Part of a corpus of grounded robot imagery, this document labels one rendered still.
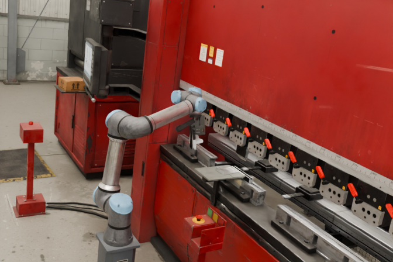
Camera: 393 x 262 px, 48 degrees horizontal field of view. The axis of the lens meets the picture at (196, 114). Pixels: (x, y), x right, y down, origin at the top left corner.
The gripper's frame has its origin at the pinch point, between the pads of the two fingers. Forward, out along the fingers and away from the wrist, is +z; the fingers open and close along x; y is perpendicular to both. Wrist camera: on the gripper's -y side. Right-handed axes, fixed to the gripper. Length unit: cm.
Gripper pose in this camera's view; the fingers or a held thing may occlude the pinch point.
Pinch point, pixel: (192, 150)
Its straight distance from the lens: 250.4
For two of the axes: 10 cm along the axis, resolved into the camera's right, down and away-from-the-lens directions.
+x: -1.6, 0.4, 9.9
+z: 0.1, 10.0, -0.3
